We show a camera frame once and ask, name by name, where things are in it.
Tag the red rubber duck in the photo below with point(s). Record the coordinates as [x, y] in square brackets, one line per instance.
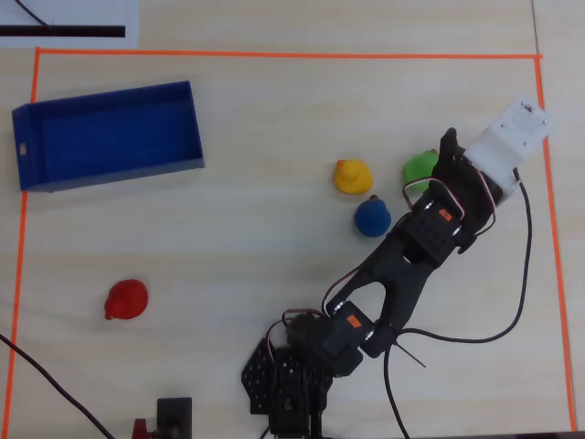
[128, 299]

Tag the long horizontal orange tape line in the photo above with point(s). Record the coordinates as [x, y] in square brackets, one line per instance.
[292, 55]

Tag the thin black zip tie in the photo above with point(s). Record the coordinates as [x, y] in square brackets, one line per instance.
[411, 354]

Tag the yellow rubber duck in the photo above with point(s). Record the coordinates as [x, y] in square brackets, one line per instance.
[353, 177]

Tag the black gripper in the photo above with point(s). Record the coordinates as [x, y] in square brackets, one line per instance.
[450, 155]

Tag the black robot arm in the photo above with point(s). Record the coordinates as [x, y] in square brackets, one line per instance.
[402, 274]

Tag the green rubber duck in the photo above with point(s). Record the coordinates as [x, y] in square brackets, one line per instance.
[418, 169]

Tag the blue plastic box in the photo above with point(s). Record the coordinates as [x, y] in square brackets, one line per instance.
[109, 137]

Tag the blue rubber duck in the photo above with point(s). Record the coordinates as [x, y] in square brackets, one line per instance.
[372, 218]

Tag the white paper with black bar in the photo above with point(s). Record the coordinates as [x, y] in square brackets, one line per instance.
[130, 18]

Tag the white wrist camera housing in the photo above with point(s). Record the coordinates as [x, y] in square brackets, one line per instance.
[507, 142]

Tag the small black box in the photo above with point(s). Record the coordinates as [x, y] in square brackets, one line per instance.
[174, 411]

